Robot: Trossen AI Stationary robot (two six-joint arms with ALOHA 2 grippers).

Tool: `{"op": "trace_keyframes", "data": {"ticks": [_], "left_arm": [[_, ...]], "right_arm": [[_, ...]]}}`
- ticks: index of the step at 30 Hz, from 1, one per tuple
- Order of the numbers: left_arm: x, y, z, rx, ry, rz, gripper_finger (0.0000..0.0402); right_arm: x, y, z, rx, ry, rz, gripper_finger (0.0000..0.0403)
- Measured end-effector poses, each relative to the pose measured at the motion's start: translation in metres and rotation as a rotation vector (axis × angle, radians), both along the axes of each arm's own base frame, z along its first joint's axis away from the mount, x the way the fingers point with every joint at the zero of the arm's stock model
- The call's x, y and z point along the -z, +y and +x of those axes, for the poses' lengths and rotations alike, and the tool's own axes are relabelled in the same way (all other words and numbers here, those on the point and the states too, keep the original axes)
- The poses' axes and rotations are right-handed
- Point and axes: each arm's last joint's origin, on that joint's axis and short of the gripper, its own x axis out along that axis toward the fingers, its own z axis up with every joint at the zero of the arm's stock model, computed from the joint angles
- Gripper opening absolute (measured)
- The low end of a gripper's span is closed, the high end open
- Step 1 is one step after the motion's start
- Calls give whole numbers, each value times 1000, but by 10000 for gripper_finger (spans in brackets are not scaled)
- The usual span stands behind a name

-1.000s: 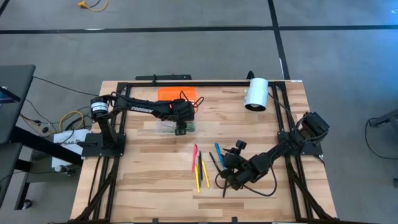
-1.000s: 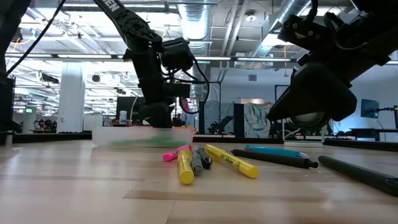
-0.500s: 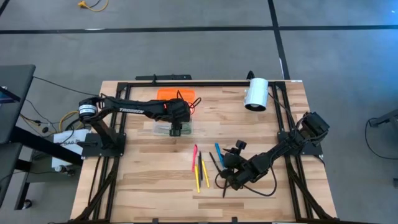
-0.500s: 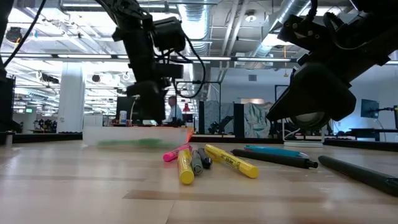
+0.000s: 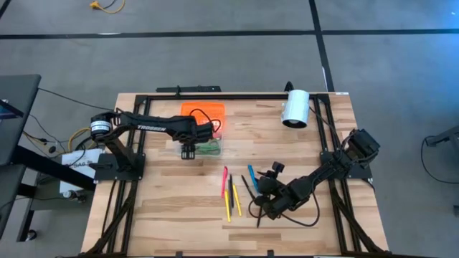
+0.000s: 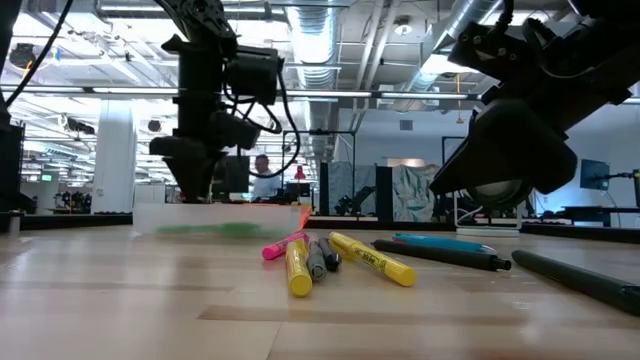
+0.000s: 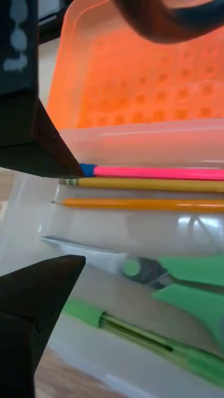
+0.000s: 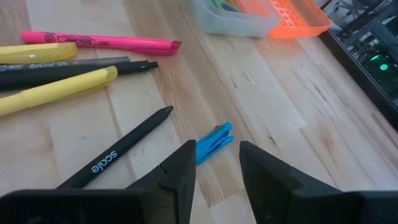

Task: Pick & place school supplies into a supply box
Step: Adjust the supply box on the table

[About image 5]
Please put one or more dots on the black stand leg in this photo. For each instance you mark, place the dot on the black stand leg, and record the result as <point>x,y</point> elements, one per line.
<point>444,136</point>

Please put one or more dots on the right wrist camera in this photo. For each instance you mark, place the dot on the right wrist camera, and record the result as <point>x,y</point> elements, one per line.
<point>278,167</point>

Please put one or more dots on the grey marker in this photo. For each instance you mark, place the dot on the grey marker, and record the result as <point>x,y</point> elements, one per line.
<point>231,191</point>

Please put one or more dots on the white box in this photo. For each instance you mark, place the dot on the white box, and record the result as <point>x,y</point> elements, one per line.
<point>77,159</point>

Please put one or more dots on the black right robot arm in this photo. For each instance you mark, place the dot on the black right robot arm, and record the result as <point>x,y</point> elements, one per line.
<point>322,172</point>

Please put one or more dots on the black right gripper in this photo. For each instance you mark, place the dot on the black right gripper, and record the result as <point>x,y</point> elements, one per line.
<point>274,200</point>

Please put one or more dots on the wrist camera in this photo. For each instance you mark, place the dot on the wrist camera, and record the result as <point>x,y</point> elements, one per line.
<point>187,152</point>
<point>278,167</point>

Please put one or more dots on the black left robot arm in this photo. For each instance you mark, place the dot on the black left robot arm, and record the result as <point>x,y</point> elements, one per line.
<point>150,127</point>

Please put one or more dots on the plain black pen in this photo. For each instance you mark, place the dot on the plain black pen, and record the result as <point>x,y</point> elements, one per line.
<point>259,219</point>

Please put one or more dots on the black pen white print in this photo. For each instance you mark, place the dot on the black pen white print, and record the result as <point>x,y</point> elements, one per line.
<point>247,186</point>

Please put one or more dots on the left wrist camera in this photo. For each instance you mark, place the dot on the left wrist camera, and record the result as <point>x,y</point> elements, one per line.
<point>187,152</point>

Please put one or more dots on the white desk lamp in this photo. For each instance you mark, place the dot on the white desk lamp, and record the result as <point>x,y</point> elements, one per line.
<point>295,107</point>

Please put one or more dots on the clear pencil case orange lid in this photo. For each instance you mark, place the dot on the clear pencil case orange lid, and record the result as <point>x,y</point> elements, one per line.
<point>204,109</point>

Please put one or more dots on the blue pen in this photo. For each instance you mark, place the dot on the blue pen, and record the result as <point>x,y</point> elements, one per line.
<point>252,177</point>

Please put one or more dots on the dark side desk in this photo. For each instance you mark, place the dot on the dark side desk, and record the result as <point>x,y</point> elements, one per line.
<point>18,107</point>

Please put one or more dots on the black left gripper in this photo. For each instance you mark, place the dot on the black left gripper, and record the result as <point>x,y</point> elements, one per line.
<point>201,133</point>

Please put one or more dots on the pink highlighter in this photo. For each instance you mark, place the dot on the pink highlighter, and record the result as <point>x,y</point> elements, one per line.
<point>224,181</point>

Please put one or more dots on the yellow highlighter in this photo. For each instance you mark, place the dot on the yellow highlighter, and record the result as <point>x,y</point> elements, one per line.
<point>237,200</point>
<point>227,206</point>

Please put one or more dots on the black table frame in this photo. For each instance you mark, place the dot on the black table frame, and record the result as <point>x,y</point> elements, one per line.
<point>233,96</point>

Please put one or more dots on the black power strip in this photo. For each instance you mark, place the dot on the black power strip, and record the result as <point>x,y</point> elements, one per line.
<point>190,88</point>

